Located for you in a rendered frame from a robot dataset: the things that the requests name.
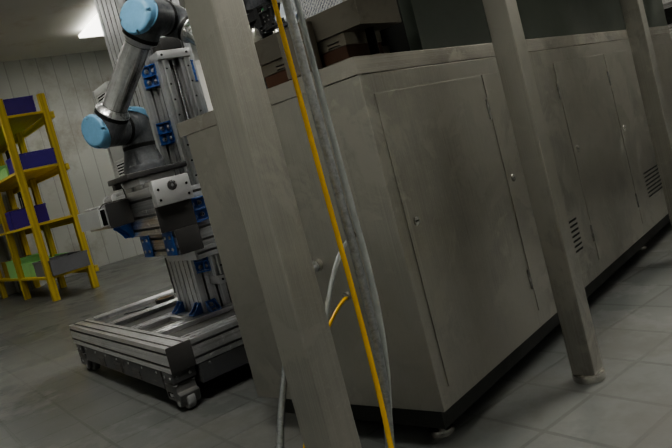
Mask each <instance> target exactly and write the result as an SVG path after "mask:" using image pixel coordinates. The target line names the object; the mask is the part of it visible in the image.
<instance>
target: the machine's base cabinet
mask: <svg viewBox="0 0 672 448"><path fill-rule="evenodd" d="M651 40H652V44H653V49H654V53H655V58H656V62H657V66H658V71H659V75H660V80H661V84H662V89H663V93H664V97H665V102H666V106H667V111H668V115H669V120H670V124H671V128H672V40H671V35H670V34H662V35H654V36H651ZM528 53H529V57H530V61H531V65H532V70H533V74H534V78H535V82H536V86H537V91H538V95H539V99H540V103H541V107H542V112H543V116H544V120H545V124H546V128H547V133H548V137H549V141H550V145H551V149H552V154H553V158H554V162H555V166H556V170H557V175H558V179H559V183H560V187H561V191H562V196H563V200H564V204H565V208H566V212H567V217H568V221H569V225H570V229H571V233H572V238H573V242H574V246H575V250H576V254H577V259H578V263H579V267H580V271H581V275H582V280H583V284H584V288H585V292H586V296H587V298H588V297H589V296H590V295H591V294H592V293H593V292H594V291H595V290H596V289H597V288H598V287H599V286H601V285H602V284H603V283H604V282H605V281H606V280H607V279H608V278H609V277H610V276H611V275H612V274H613V273H615V272H616V271H617V270H618V269H619V268H620V267H621V266H622V265H623V264H624V263H625V262H626V261H627V260H629V259H630V258H631V257H632V256H633V255H634V254H635V253H636V252H637V251H643V250H646V249H647V245H645V244H646V243H647V242H648V241H649V240H650V239H651V238H652V237H653V236H654V235H655V234H657V233H658V232H659V231H660V230H661V229H662V228H663V227H664V226H665V225H666V224H667V223H668V222H669V221H670V219H669V214H668V210H667V205H666V201H665V197H664V192H663V188H662V183H661V179H660V175H659V170H658V166H657V162H656V157H655V153H654V148H653V144H652V140H651V135H650V131H649V126H648V122H647V118H646V113H645V109H644V104H643V100H642V96H641V91H640V87H639V83H638V78H637V74H636V69H635V65H634V61H633V56H632V52H631V47H630V43H629V39H624V40H617V41H609V42H602V43H594V44H587V45H579V46H572V47H564V48H557V49H549V50H542V51H534V52H528ZM323 89H324V93H325V97H326V100H327V104H328V108H329V111H330V115H331V119H332V123H333V126H334V130H335V134H336V137H337V141H338V145H339V149H340V152H341V156H342V160H343V163H344V167H345V171H346V174H347V178H348V182H349V185H350V189H351V193H352V196H353V200H354V204H355V207H356V211H357V214H358V218H359V222H360V225H361V229H362V233H363V236H364V240H365V244H366V247H367V251H368V255H369V258H370V263H371V267H372V271H373V275H374V280H375V284H376V288H377V292H378V297H379V301H380V307H381V313H382V318H383V324H384V329H385V335H386V342H387V350H388V358H389V367H390V376H391V395H392V417H393V424H400V425H410V426H420V427H429V428H430V429H429V431H430V435H431V436H432V437H434V438H444V437H447V436H450V435H451V434H453V432H454V431H455V428H454V425H453V422H454V421H455V420H456V419H457V418H458V417H459V416H460V415H462V414H463V413H464V412H465V411H466V410H467V409H468V408H469V407H470V406H471V405H472V404H473V403H474V402H476V401H477V400H478V399H479V398H480V397H481V396H482V395H483V394H484V393H485V392H486V391H487V390H488V389H490V388H491V387H492V386H493V385H494V384H495V383H496V382H497V381H498V380H499V379H500V378H501V377H502V376H504V375H505V374H506V373H507V372H508V371H509V370H510V369H511V368H512V367H513V366H514V365H515V364H516V363H518V362H519V361H520V360H521V359H522V358H523V357H524V356H525V355H526V354H527V353H528V352H529V351H530V350H532V349H533V348H534V347H535V346H536V345H537V344H538V343H539V342H540V341H541V340H542V339H543V338H544V337H546V336H547V335H548V334H549V333H550V332H551V331H552V330H553V329H554V328H555V327H556V326H557V325H558V324H560V321H559V317H558V313H557V308H556V304H555V300H554V296H553V292H552V288H551V284H550V279H549V275H548V271H547V267H546V263H545V259H544V255H543V251H542V246H541V242H540V238H539V234H538V230H537V226H536V222H535V217H534V213H533V209H532V205H531V201H530V197H529V193H528V188H527V184H526V180H525V176H524V172H523V168H522V164H521V159H520V155H519V151H518V147H517V143H516V139H515V135H514V130H513V126H512V122H511V118H510V114H509V110H508V106H507V101H506V97H505V93H504V89H503V85H502V81H501V77H500V72H499V68H498V64H497V60H496V57H489V58H481V59H474V60H466V61H459V62H451V63H444V64H436V65H429V66H421V67H414V68H406V69H399V70H391V71H384V72H376V73H369V74H361V75H356V76H354V77H351V78H348V79H345V80H342V81H339V82H337V83H334V84H331V85H328V86H325V87H323ZM271 108H272V112H273V115H274V119H275V123H276V127H277V130H278V134H279V138H280V142H281V146H282V149H283V153H284V157H285V161H286V164H287V168H288V172H289V176H290V179H291V183H292V187H293V191H294V195H295V198H296V202H297V206H298V210H299V213H300V217H301V221H302V225H303V228H304V232H305V236H306V240H307V244H308V247H309V251H310V255H311V259H312V261H314V260H316V259H319V260H321V261H322V263H323V269H322V270H321V271H319V272H316V273H315V274H316V277H317V281H318V285H319V289H320V293H321V296H322V300H323V304H324V308H325V303H326V297H327V291H328V285H329V281H330V277H331V273H332V269H333V266H334V263H335V259H336V257H337V254H338V252H339V249H338V245H337V242H336V238H335V234H334V231H333V227H332V223H331V220H330V216H329V213H328V209H327V205H326V202H325V198H324V194H323V191H322V187H321V184H320V180H319V176H318V173H317V169H316V165H315V162H314V158H313V154H312V151H311V147H310V143H309V140H308V136H307V132H306V129H305V125H304V121H303V117H302V114H301V110H300V106H299V103H298V99H297V97H294V98H292V99H289V100H286V101H283V102H280V103H277V104H275V105H272V106H271ZM187 140H188V143H189V147H190V150H191V154H192V158H193V161H194V165H195V169H196V172H197V176H198V180H199V183H200V187H201V190H202V194H203V198H204V201H205V205H206V209H207V212H208V216H209V220H210V223H211V227H212V231H213V234H214V238H215V241H216V245H217V249H218V252H219V256H220V260H221V263H222V267H223V271H224V274H225V278H226V282H227V285H228V289H229V292H230V296H231V300H232V303H233V307H234V311H235V314H236V318H237V322H238V325H239V329H240V332H241V336H242V340H243V343H244V347H245V351H246V354H247V358H248V362H249V365H250V369H251V373H252V376H253V380H254V383H255V387H256V391H257V394H258V396H259V397H270V398H279V389H280V379H281V371H282V361H281V358H280V354H279V350H278V347H277V343H276V339H275V336H274V332H273V328H272V325H271V321H270V317H269V314H268V310H267V306H266V302H265V299H264V295H263V291H262V288H261V284H260V280H259V277H258V273H257V269H256V266H255V262H254V258H253V255H252V251H251V247H250V243H249V240H248V236H247V232H246V229H245V225H244V221H243V218H242V214H241V210H240V207H239V203H238V199H237V196H236V192H235V188H234V185H233V181H232V177H231V173H230V170H229V166H228V162H227V159H226V155H225V151H224V148H223V144H222V140H221V137H220V133H219V129H218V126H217V125H215V126H213V127H210V128H207V129H204V130H201V131H199V132H196V133H193V134H190V135H187ZM330 330H331V334H332V338H333V341H334V345H335V349H336V353H337V357H338V360H339V364H340V368H341V372H342V375H343V379H344V383H345V387H346V390H347V394H348V398H349V402H350V406H351V409H352V413H353V417H354V420H362V421H372V422H381V423H383V421H382V416H381V412H380V408H379V403H378V399H377V395H376V390H375V386H374V382H373V378H372V374H371V370H370V366H369V362H368V358H367V354H366V350H365V346H364V342H363V338H362V334H361V330H360V326H359V323H358V319H357V315H356V311H355V307H354V304H353V300H352V298H351V299H350V300H348V301H345V302H344V304H343V305H342V306H341V307H340V309H339V311H338V313H337V314H336V316H335V318H334V321H333V323H332V325H331V327H330Z"/></svg>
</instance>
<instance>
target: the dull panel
mask: <svg viewBox="0 0 672 448"><path fill-rule="evenodd" d="M398 2H399V6H400V10H401V14H402V18H403V22H404V26H405V30H406V34H407V38H408V42H409V46H410V50H411V51H414V50H424V49H435V48H445V47H455V46H465V45H475V44H485V43H492V39H491V35H490V31H489V27H488V23H487V19H486V15H485V10H484V6H483V2H482V0H398ZM516 2H517V7H518V11H519V15H520V19H521V23H522V28H523V32H524V36H525V40H526V39H536V38H546V37H556V36H566V35H577V34H587V33H597V32H607V31H617V30H626V25H625V21H624V17H623V12H622V8H621V3H620V0H516ZM643 4H644V9H645V13H646V18H647V22H648V26H649V27H658V26H667V21H666V16H665V12H664V7H663V3H662V0H643Z"/></svg>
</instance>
